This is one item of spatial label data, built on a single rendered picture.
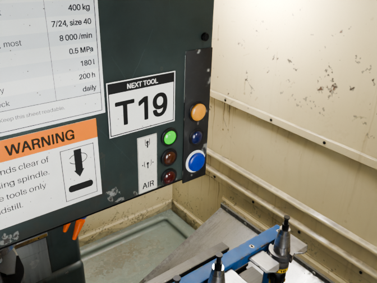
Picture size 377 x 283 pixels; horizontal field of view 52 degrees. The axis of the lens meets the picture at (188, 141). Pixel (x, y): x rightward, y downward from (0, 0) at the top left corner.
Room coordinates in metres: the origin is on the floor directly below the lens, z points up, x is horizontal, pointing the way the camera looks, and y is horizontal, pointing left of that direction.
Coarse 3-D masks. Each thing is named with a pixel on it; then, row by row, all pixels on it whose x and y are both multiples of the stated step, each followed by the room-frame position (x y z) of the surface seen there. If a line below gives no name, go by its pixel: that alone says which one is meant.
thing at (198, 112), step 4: (196, 104) 0.51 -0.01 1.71; (200, 104) 0.51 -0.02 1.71; (192, 108) 0.50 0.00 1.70; (196, 108) 0.50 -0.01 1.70; (200, 108) 0.51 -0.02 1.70; (204, 108) 0.51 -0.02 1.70; (192, 112) 0.50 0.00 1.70; (196, 112) 0.50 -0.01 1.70; (200, 112) 0.51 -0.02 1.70; (204, 112) 0.51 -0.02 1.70; (192, 116) 0.50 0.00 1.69; (196, 116) 0.50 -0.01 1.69; (200, 116) 0.51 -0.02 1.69; (196, 120) 0.51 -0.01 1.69
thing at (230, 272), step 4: (224, 272) 0.69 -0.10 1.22; (228, 272) 0.69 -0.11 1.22; (232, 272) 0.69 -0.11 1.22; (236, 272) 0.70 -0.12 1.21; (228, 276) 0.68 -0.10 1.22; (232, 276) 0.68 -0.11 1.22; (236, 276) 0.68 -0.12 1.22; (240, 276) 0.68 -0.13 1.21; (228, 280) 0.67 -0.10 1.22; (232, 280) 0.67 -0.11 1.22; (236, 280) 0.67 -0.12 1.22; (240, 280) 0.67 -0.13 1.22; (244, 280) 0.67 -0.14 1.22
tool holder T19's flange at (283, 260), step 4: (272, 248) 0.77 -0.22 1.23; (292, 248) 0.77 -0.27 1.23; (268, 252) 0.78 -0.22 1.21; (272, 252) 0.76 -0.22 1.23; (292, 252) 0.76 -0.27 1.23; (272, 256) 0.75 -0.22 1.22; (276, 256) 0.74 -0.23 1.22; (280, 256) 0.74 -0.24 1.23; (284, 256) 0.74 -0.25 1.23; (288, 256) 0.75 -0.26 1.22; (292, 256) 0.75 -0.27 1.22; (280, 260) 0.74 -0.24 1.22; (284, 260) 0.74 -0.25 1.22; (288, 260) 0.75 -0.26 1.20; (280, 264) 0.74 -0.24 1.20; (284, 264) 0.74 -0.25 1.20
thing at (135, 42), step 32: (128, 0) 0.45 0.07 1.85; (160, 0) 0.48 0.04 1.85; (192, 0) 0.51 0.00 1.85; (128, 32) 0.45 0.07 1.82; (160, 32) 0.48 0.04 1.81; (192, 32) 0.51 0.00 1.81; (128, 64) 0.45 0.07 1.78; (160, 64) 0.48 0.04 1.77; (96, 128) 0.42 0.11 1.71; (160, 128) 0.48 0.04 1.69; (128, 160) 0.44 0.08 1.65; (160, 160) 0.48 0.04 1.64; (128, 192) 0.44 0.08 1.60; (32, 224) 0.36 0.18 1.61; (64, 224) 0.39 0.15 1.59
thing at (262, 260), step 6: (258, 252) 0.76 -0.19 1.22; (264, 252) 0.77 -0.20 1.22; (252, 258) 0.74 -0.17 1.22; (258, 258) 0.74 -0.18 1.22; (264, 258) 0.74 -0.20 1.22; (270, 258) 0.74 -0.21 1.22; (258, 264) 0.72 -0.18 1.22; (264, 264) 0.72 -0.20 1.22; (270, 264) 0.72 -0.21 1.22; (276, 264) 0.72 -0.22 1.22; (264, 270) 0.71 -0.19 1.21; (270, 270) 0.70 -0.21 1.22; (276, 270) 0.71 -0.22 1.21
